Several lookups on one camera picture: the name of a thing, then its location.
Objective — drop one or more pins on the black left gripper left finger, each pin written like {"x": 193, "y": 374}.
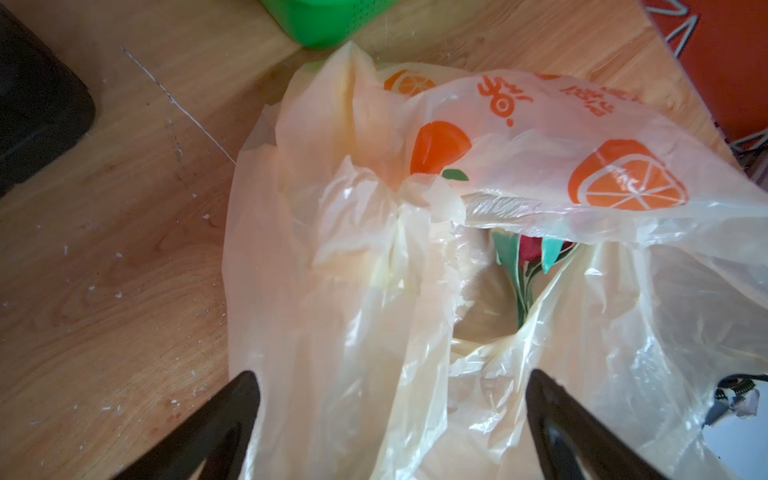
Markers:
{"x": 212, "y": 442}

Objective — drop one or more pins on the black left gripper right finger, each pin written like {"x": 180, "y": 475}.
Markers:
{"x": 573, "y": 444}

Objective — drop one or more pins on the orange printed plastic bag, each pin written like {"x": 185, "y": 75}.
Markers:
{"x": 363, "y": 289}

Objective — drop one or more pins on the red dragon fruit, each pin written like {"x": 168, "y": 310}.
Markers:
{"x": 524, "y": 258}

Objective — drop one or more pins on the black plastic tool case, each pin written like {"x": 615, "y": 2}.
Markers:
{"x": 46, "y": 109}

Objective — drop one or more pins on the green plastic basket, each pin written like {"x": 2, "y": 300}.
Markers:
{"x": 324, "y": 24}

